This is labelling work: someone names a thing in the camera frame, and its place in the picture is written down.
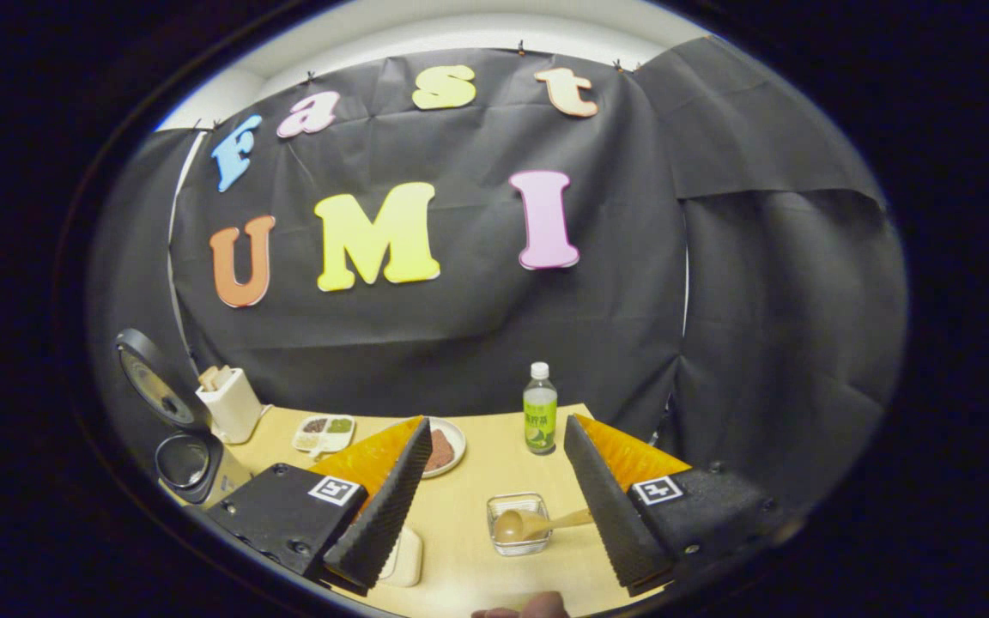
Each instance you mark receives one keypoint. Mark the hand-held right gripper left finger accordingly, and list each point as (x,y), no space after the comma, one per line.
(387,515)

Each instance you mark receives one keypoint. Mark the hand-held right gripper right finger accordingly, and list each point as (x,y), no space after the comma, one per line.
(610,515)

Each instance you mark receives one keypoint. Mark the clear box of rice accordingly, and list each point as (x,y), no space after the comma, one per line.
(407,562)

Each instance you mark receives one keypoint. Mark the clear chopstick holder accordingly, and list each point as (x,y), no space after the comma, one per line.
(516,549)

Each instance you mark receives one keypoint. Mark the wooden spoon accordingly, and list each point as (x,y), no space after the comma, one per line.
(509,525)

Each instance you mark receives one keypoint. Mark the dark grey rice cooker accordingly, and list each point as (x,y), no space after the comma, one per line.
(155,386)

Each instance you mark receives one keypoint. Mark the brown meat piece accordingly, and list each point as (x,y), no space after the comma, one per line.
(441,448)

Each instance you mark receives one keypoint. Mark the white round plate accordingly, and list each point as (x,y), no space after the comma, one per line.
(458,442)

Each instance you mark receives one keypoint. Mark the white divided bean dish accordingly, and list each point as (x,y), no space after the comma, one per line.
(323,433)

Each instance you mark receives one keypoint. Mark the green drink bottle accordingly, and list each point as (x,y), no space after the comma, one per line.
(540,416)

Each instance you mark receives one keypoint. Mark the toast slices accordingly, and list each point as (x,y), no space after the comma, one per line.
(215,378)

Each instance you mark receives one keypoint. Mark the black backdrop cloth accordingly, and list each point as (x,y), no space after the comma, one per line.
(761,300)

